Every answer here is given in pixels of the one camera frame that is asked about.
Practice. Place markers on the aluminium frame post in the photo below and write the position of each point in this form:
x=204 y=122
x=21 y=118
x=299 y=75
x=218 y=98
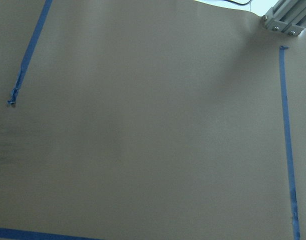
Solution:
x=286 y=16

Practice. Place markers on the brown paper table cover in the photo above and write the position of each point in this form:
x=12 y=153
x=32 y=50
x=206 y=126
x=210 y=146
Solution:
x=149 y=120

